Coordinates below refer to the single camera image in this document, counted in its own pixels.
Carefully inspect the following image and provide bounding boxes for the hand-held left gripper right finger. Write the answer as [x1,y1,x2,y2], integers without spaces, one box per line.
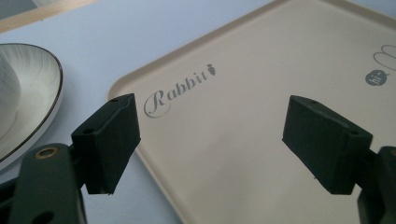
[281,94,374,196]

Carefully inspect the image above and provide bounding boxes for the beige plastic tray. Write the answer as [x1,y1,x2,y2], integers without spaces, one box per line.
[107,0,396,224]

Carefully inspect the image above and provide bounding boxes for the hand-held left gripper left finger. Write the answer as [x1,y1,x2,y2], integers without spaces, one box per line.
[70,92,142,196]

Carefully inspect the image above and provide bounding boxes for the white plate with dark rim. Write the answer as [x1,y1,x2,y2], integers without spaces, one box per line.
[0,42,64,172]

